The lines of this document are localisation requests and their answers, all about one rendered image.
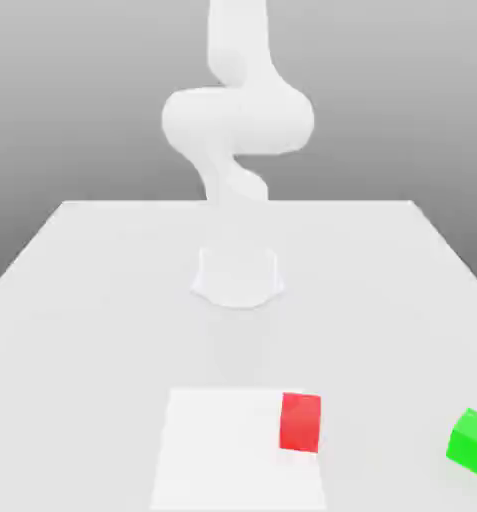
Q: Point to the small red cube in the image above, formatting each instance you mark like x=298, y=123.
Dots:
x=300, y=423

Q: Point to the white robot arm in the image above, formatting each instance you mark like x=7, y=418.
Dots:
x=238, y=120

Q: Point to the small green cube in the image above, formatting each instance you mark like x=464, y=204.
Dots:
x=470, y=442

